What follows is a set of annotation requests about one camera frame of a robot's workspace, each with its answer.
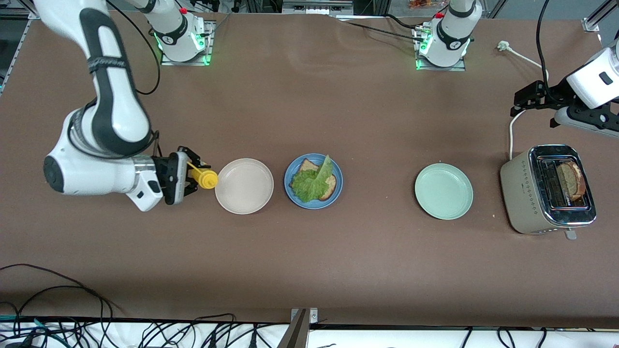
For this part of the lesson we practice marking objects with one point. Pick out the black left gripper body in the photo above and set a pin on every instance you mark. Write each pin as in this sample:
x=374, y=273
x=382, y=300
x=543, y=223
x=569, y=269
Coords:
x=554, y=94

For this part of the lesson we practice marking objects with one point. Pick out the yellow mustard squeeze bottle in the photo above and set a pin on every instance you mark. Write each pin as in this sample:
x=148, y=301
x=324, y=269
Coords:
x=209, y=180

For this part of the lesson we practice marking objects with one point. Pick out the green lettuce leaf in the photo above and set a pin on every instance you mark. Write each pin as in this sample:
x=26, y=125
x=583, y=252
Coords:
x=312, y=186

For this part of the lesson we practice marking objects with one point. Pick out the brown bread slice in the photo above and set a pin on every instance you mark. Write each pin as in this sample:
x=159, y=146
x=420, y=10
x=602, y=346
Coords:
x=331, y=186
x=573, y=181

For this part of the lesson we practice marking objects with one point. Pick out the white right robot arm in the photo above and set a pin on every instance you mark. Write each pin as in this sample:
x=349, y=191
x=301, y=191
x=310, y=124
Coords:
x=111, y=121

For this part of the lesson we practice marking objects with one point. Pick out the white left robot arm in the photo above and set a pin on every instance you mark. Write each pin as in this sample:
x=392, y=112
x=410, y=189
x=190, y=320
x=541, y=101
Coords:
x=452, y=34

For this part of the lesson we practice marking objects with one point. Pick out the beige round plate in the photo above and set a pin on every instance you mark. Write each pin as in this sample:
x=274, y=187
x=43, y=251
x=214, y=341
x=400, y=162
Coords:
x=244, y=186

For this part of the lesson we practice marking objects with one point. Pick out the blue round plate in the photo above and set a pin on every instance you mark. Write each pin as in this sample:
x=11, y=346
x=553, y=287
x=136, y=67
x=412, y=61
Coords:
x=290, y=169

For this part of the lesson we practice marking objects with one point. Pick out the mint green round plate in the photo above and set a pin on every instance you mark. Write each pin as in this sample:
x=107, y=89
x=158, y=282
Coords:
x=443, y=191

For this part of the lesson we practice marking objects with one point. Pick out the beige chrome toaster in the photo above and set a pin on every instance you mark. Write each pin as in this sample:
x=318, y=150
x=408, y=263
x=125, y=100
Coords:
x=520, y=193

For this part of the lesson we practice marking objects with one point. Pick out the orange snack packet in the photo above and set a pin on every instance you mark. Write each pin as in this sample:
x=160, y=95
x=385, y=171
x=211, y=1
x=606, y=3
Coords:
x=425, y=4

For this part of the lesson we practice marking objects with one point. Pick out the grey aluminium profile bar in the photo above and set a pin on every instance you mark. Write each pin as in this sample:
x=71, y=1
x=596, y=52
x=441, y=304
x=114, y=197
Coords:
x=295, y=336

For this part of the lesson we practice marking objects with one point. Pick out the grey metal power strip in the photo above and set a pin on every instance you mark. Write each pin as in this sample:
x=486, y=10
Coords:
x=314, y=7

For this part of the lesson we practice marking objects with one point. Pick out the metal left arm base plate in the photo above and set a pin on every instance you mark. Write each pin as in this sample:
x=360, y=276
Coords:
x=457, y=68

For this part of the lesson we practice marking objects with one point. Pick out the aluminium frame corner bracket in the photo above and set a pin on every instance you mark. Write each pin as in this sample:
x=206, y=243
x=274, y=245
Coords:
x=591, y=25

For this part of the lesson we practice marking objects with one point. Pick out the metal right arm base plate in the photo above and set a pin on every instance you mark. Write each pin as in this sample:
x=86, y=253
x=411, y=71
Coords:
x=209, y=46

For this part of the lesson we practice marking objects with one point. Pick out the small metal table bracket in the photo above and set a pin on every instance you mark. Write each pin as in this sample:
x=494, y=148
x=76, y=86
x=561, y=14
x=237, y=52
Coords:
x=313, y=315

